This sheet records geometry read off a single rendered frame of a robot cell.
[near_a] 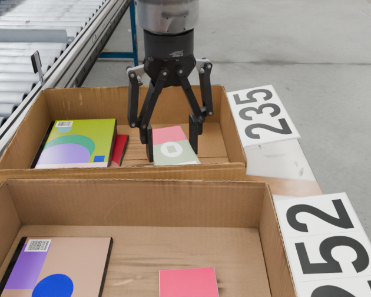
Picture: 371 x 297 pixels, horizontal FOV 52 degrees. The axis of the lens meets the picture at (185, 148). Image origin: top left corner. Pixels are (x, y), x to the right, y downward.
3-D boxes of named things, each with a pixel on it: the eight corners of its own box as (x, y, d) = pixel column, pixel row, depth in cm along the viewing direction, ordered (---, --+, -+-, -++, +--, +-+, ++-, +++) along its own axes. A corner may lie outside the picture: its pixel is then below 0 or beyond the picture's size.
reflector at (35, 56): (42, 94, 104) (32, 56, 98) (38, 94, 104) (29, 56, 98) (47, 86, 108) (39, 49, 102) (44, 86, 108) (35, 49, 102)
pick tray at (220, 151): (244, 212, 63) (249, 164, 57) (8, 220, 61) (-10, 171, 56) (221, 124, 86) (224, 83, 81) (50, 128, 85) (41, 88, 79)
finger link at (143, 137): (146, 118, 63) (128, 121, 62) (148, 144, 66) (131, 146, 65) (145, 114, 64) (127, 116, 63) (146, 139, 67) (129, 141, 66)
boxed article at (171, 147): (179, 132, 77) (179, 125, 76) (205, 180, 64) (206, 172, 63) (143, 138, 75) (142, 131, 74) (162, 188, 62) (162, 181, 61)
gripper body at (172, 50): (145, 37, 52) (149, 98, 57) (204, 32, 54) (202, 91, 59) (135, 22, 58) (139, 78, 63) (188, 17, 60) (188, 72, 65)
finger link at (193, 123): (188, 114, 67) (192, 113, 67) (189, 146, 71) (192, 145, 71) (194, 122, 65) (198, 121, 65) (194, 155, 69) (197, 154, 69)
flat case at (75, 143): (117, 124, 80) (116, 117, 79) (107, 181, 64) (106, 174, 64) (52, 126, 79) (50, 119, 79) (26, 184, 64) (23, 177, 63)
